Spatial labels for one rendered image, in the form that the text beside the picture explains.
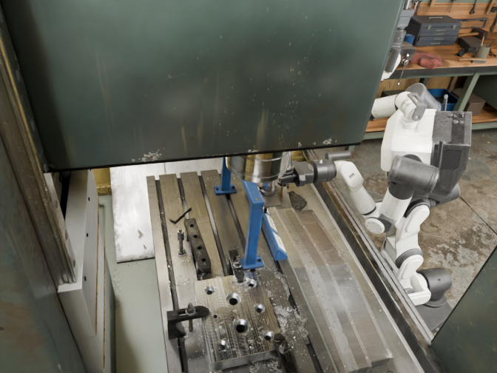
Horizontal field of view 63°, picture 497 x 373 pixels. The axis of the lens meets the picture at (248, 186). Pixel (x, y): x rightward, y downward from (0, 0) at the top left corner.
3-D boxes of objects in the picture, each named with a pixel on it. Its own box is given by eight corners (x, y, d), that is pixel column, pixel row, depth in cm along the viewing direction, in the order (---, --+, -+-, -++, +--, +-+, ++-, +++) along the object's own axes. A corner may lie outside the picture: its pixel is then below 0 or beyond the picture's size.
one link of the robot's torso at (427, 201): (415, 196, 192) (416, 177, 184) (432, 215, 182) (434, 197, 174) (389, 205, 191) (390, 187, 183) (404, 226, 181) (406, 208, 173)
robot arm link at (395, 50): (395, 36, 170) (385, 63, 176) (373, 34, 166) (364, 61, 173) (410, 45, 161) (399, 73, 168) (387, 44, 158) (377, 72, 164)
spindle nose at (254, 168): (217, 151, 107) (218, 111, 99) (272, 143, 112) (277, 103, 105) (237, 189, 96) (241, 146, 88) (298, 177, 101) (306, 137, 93)
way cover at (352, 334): (307, 214, 221) (312, 192, 211) (393, 376, 155) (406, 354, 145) (254, 221, 214) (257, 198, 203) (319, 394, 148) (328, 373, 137)
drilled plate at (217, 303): (257, 279, 145) (259, 270, 142) (283, 355, 124) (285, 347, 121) (193, 290, 140) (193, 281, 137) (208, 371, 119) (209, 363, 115)
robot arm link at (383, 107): (366, 115, 199) (409, 107, 181) (353, 127, 192) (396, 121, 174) (358, 93, 195) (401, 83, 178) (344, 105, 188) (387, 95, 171)
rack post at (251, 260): (259, 256, 159) (268, 199, 140) (264, 267, 155) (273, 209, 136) (235, 260, 157) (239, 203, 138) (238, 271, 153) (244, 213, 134)
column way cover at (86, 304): (114, 268, 149) (90, 152, 117) (116, 400, 114) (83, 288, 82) (100, 270, 148) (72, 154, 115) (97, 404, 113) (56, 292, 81)
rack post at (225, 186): (234, 185, 191) (238, 131, 172) (237, 192, 187) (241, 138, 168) (213, 187, 189) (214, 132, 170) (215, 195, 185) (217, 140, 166)
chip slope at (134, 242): (270, 177, 244) (275, 140, 228) (313, 267, 193) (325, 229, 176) (115, 193, 222) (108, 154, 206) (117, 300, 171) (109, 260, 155)
